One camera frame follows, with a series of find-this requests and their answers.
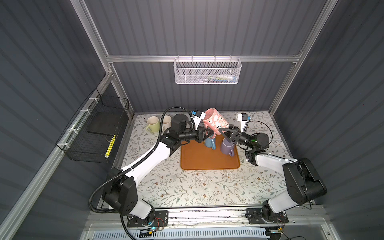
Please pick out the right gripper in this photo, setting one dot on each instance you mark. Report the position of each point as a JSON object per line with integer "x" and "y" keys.
{"x": 237, "y": 138}

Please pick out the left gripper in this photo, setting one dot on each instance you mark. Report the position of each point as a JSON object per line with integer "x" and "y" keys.
{"x": 200, "y": 133}

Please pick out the pink ghost pattern mug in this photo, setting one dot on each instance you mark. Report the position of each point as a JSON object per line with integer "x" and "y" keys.
{"x": 214, "y": 121}

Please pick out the white mug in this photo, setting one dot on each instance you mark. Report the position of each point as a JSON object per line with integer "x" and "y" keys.
{"x": 166, "y": 122}

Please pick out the light green mug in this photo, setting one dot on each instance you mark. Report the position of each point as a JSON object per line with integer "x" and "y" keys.
{"x": 153, "y": 124}

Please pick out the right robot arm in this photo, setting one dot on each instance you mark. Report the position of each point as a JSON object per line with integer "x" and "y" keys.
{"x": 303, "y": 183}

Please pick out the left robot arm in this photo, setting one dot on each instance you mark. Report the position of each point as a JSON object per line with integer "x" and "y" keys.
{"x": 120, "y": 192}

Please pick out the blue dotted mug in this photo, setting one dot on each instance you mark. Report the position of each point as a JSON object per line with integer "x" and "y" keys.
{"x": 211, "y": 145}

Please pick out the purple mug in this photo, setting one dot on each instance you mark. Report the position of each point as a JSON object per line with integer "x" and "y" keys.
{"x": 227, "y": 148}

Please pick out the orange plastic tray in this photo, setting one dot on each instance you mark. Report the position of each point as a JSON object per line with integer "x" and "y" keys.
{"x": 196, "y": 156}

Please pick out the pens in white basket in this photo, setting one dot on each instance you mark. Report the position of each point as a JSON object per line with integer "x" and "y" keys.
{"x": 220, "y": 79}

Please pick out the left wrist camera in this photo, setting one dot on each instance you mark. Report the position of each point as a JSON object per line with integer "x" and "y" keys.
{"x": 198, "y": 116}

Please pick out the white wire wall basket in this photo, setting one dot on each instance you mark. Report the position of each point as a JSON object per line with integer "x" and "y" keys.
{"x": 189, "y": 71}

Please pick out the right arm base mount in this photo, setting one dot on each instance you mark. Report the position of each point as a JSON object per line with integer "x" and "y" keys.
{"x": 265, "y": 216}

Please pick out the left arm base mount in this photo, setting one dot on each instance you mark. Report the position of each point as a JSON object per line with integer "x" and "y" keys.
{"x": 156, "y": 218}

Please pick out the black wire wall basket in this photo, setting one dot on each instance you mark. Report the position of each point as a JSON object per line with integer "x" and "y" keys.
{"x": 87, "y": 139}

